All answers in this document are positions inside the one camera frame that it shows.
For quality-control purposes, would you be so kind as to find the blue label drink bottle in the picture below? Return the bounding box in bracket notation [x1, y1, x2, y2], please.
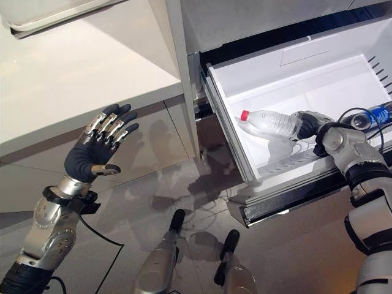
[349, 102, 392, 129]

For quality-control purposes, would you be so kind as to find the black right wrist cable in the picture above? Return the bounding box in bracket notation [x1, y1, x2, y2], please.
[289, 107, 392, 157]

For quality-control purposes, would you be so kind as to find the right silver robot leg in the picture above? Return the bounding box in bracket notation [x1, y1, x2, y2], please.
[213, 229, 258, 294]

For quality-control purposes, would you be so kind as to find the silver refrigerator body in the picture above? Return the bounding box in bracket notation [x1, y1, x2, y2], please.
[165, 0, 392, 162]

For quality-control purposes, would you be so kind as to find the left silver robot leg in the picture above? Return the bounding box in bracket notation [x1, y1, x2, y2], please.
[133, 209, 187, 294]

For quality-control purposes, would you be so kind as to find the silver robot leg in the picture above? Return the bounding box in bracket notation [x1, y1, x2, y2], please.
[213, 229, 258, 294]
[133, 209, 187, 294]

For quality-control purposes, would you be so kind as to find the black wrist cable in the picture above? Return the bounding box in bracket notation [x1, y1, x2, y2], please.
[45, 214, 126, 294]
[289, 107, 392, 157]

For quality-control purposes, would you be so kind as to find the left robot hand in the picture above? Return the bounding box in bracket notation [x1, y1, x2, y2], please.
[64, 104, 140, 184]

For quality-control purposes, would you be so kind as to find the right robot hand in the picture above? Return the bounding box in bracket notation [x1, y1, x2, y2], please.
[290, 110, 336, 139]

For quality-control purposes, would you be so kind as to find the white refrigerator drawer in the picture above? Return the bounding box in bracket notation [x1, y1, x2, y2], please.
[200, 17, 392, 227]

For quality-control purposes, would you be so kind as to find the white tray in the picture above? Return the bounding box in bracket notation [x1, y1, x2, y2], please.
[0, 0, 129, 40]

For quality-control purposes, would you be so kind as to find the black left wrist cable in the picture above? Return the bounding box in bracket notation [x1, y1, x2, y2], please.
[45, 214, 126, 294]

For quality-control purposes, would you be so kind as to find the white counter cabinet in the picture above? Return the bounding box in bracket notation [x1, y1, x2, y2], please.
[0, 0, 198, 168]

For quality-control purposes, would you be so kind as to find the clear bottle with red cap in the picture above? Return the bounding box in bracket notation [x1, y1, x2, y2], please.
[234, 109, 304, 139]

